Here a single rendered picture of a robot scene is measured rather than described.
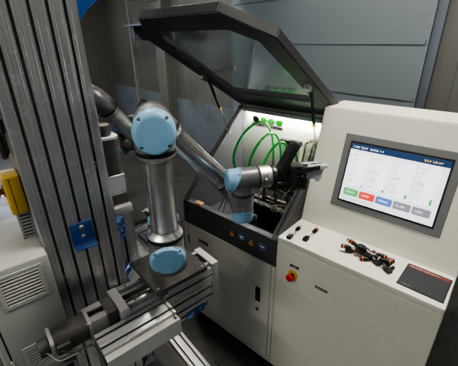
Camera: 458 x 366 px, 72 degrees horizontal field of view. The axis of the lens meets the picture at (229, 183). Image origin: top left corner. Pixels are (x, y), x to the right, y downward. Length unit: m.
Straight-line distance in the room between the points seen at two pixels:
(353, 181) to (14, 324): 1.43
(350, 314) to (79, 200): 1.20
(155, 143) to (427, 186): 1.11
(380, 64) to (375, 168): 1.90
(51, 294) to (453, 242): 1.51
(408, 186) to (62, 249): 1.37
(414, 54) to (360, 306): 2.27
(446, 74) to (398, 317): 2.19
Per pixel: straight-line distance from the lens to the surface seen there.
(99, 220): 1.24
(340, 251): 1.53
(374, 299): 1.49
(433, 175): 1.51
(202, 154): 1.08
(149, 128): 0.86
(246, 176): 1.00
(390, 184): 1.55
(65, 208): 1.19
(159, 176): 0.93
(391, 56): 3.30
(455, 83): 3.18
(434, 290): 1.48
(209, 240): 1.96
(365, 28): 3.42
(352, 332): 1.65
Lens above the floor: 1.85
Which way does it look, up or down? 24 degrees down
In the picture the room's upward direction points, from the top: 1 degrees counter-clockwise
